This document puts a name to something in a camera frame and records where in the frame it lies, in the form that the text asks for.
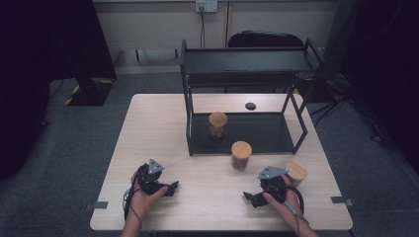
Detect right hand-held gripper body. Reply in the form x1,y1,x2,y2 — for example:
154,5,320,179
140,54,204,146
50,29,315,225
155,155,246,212
257,165,291,205

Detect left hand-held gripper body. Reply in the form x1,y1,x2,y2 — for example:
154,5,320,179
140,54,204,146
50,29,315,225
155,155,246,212
135,158,166,197

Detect wooden-lid glass jar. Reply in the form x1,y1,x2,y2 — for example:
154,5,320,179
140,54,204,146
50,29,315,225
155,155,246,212
285,159,309,189

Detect wooden-lid jar of red fruit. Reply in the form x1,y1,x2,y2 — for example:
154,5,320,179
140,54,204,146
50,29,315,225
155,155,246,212
230,140,253,171

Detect black metal two-tier rack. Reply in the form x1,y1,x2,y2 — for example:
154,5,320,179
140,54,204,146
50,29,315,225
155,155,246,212
179,38,328,157

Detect wooden-lid jar of tan nuts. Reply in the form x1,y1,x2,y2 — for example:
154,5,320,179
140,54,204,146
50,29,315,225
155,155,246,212
209,111,229,140

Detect person's right hand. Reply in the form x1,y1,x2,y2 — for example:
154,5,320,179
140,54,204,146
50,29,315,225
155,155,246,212
262,175,302,228

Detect person's left hand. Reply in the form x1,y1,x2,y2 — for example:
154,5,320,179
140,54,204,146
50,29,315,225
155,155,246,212
129,171,169,223

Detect black stand base striped tape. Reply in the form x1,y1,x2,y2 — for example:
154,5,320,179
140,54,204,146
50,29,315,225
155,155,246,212
63,76,117,108

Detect black chair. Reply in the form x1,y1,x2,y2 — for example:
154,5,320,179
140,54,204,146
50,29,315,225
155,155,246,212
224,30,305,94

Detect dark curtain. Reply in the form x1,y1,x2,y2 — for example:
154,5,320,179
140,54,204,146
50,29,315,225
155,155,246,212
324,0,419,164
0,0,118,181

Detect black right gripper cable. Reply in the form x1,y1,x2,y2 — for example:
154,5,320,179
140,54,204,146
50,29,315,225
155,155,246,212
283,185,310,230

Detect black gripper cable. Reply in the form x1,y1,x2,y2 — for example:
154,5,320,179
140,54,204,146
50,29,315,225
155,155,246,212
283,185,310,230
123,177,144,231

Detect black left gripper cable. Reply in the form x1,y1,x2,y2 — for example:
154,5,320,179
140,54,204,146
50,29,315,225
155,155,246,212
123,177,144,231

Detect grey table bracket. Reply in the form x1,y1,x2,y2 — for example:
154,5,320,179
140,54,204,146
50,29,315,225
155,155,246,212
330,196,355,207
84,200,110,212

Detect black floor cables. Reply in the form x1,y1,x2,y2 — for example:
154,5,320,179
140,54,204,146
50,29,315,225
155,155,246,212
308,73,394,144

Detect black power cable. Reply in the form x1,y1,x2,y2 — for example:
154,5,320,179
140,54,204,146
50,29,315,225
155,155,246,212
199,5,208,50

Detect beige wall conduit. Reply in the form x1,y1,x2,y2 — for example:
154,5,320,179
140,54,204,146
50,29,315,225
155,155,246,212
225,1,232,48

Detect white wall socket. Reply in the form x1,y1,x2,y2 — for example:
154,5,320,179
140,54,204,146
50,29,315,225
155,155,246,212
195,0,219,14

